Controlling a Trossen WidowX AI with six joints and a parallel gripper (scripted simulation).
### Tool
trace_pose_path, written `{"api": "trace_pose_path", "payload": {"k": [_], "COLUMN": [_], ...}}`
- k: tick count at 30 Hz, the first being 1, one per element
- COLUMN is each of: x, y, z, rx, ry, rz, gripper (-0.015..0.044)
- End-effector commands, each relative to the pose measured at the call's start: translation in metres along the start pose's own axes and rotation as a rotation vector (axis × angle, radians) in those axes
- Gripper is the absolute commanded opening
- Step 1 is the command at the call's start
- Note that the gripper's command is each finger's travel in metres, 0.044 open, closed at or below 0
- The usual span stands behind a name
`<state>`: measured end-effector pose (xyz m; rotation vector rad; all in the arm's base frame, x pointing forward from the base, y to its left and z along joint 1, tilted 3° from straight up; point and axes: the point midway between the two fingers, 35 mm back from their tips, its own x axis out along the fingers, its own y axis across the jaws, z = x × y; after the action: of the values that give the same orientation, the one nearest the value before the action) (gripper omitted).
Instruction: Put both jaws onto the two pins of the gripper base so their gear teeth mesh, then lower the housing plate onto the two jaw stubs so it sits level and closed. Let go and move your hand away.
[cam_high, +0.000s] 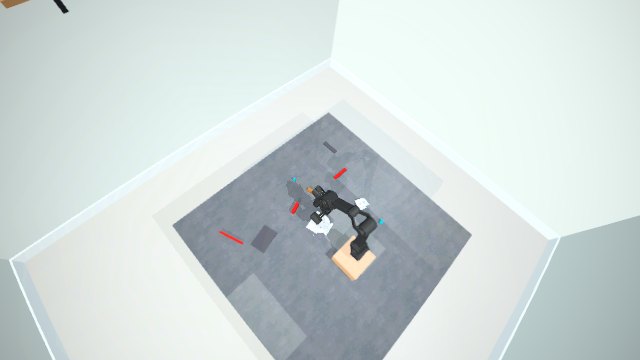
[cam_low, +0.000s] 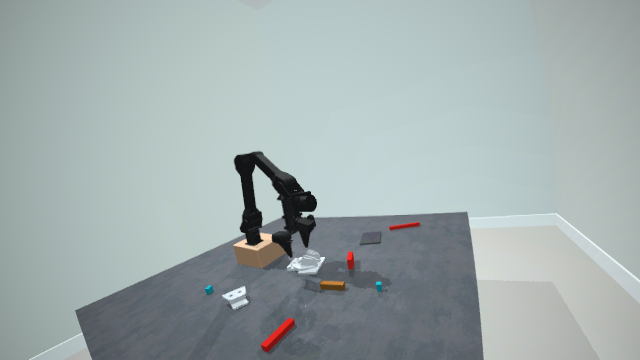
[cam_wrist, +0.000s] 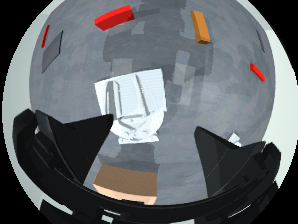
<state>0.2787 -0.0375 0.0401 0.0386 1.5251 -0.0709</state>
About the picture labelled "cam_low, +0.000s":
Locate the orange rectangular bar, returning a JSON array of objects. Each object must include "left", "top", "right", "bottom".
[{"left": 320, "top": 281, "right": 346, "bottom": 290}]

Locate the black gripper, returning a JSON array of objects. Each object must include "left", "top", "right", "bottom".
[{"left": 271, "top": 212, "right": 316, "bottom": 258}]

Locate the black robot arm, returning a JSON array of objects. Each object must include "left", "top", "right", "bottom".
[{"left": 234, "top": 151, "right": 317, "bottom": 246}]

